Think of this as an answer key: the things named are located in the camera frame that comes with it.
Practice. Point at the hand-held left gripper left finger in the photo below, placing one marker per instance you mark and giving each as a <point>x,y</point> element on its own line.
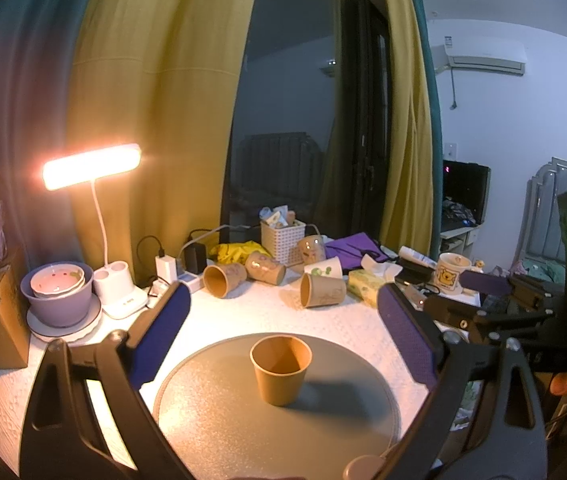
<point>161,332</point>

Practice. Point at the green tissue pack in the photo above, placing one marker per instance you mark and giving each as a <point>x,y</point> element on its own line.
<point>363,285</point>

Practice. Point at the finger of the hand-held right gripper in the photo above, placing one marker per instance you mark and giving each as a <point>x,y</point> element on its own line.
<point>488,283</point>
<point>456,312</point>

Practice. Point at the white wall socket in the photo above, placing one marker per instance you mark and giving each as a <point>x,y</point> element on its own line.
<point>450,150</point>

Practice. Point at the white round plate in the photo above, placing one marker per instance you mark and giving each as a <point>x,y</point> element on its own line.
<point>86,322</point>

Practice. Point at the dark glass sliding door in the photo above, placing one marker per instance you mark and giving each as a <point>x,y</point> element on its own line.
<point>308,110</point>

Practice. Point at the plain brown paper cup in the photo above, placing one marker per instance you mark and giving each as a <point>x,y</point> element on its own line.
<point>279,367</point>

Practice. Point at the white charger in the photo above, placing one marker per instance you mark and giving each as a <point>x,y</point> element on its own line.
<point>167,267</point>

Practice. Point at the black power adapter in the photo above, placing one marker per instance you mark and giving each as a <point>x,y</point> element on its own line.
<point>195,257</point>

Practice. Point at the white power strip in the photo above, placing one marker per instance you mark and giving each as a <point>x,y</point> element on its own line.
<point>183,282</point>

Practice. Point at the grey round tray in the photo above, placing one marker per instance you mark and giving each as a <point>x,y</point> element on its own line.
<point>243,410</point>

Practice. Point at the black monitor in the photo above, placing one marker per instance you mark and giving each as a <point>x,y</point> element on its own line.
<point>466,187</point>

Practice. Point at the wide teal curtain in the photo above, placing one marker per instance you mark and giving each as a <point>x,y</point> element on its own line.
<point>33,85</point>

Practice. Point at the white green-printed paper cup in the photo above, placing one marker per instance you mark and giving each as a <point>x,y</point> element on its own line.
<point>324,267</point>

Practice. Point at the narrow yellow curtain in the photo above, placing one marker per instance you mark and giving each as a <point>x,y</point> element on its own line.
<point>406,135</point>

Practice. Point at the white desk lamp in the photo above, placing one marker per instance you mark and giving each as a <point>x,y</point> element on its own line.
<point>113,292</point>

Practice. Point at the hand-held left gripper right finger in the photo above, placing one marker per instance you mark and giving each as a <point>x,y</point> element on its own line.
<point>406,330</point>

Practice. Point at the purple bowl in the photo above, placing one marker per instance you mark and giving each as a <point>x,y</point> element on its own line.
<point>58,305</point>

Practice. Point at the purple cloth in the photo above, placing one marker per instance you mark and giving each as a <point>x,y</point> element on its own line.
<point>353,250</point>

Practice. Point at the printed brown paper cup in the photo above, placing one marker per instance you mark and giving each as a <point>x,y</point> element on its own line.
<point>266,267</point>
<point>323,290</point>
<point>223,280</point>
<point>312,249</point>

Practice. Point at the grey padded headboard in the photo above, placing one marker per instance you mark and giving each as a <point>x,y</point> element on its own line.
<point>546,195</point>

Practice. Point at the yellow cloth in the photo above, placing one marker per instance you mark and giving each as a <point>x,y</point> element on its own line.
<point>236,251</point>

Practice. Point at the white air conditioner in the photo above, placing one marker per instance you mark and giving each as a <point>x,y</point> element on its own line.
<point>486,55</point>

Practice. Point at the white pink-rimmed bowl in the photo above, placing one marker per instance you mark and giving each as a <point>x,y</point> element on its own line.
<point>58,280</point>

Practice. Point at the white side desk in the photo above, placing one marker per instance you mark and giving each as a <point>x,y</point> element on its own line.
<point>458,240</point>

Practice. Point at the wide yellow curtain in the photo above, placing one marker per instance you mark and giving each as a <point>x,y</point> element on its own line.
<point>163,100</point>

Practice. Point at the white woven basket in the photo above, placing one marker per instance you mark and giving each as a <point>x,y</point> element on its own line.
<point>283,245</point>

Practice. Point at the white tube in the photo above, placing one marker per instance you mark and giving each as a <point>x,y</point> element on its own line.
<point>417,256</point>

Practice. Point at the white bear mug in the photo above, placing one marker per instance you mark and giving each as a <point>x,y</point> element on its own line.
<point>452,272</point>

